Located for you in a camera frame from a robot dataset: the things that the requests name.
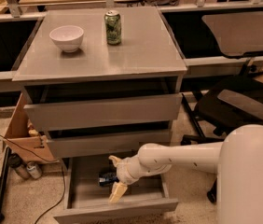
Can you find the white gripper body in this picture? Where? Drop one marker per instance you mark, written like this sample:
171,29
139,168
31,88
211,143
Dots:
126,169

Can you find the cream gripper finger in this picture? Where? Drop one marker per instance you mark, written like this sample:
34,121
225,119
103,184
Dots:
117,192
115,160

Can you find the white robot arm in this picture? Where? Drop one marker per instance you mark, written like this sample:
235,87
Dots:
237,162

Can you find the grey middle drawer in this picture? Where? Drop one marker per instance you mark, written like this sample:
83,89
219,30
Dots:
105,143

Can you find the grey drawer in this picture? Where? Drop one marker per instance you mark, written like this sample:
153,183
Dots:
86,201
106,112
105,143

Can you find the grey bottom drawer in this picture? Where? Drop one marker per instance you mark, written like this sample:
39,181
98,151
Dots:
86,201

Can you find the grey top drawer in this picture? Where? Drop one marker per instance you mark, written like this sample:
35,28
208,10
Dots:
106,112

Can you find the grey drawer cabinet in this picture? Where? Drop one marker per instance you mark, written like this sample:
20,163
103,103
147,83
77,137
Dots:
145,63

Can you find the white spray can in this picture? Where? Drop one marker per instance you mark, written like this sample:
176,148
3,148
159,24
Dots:
33,169

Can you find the green soda can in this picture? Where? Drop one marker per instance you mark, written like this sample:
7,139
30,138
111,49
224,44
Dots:
112,21

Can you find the cardboard box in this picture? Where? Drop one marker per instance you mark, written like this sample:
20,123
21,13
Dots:
22,139

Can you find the dark-capped bottle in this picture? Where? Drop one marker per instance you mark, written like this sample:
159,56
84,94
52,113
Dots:
15,162

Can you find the black office chair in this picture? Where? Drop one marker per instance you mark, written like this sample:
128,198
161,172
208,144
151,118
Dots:
238,100

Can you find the white bowl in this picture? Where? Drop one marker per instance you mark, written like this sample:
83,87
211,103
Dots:
67,38

